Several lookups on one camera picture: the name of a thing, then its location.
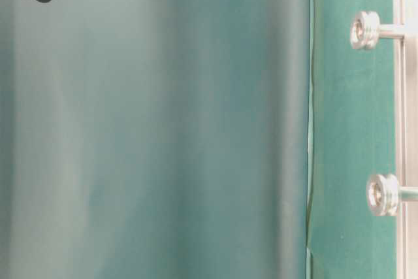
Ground silver upper pulley shaft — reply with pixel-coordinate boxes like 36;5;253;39
349;11;406;50

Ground silver pulley shaft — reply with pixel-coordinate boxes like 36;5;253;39
349;11;406;50
366;174;417;216

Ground silver aluminium extrusion rail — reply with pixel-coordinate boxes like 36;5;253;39
393;0;417;278

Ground silver lower pulley shaft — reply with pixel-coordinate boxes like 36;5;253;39
366;174;417;216

